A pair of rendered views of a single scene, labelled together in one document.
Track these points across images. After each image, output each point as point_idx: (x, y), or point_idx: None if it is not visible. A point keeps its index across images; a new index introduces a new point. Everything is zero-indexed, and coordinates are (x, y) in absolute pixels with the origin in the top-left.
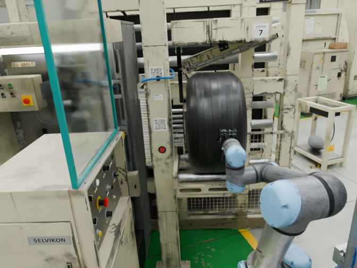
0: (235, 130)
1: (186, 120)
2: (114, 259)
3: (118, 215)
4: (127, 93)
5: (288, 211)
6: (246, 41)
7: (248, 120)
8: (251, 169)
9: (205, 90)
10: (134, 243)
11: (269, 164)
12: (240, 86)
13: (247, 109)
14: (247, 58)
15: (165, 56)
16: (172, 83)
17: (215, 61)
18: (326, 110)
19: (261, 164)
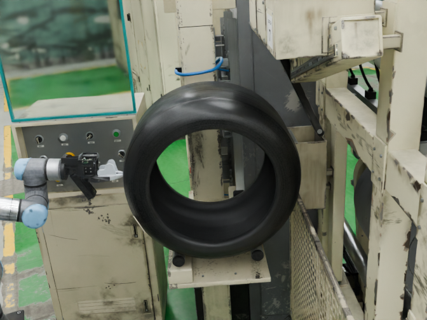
0: (88, 160)
1: (366, 181)
2: (62, 209)
3: (107, 192)
4: (239, 84)
5: None
6: (267, 47)
7: (376, 244)
8: (28, 195)
9: (154, 104)
10: (140, 244)
11: (31, 204)
12: (164, 119)
13: (377, 218)
14: (384, 93)
15: (179, 42)
16: (332, 95)
17: (303, 75)
18: None
19: (33, 199)
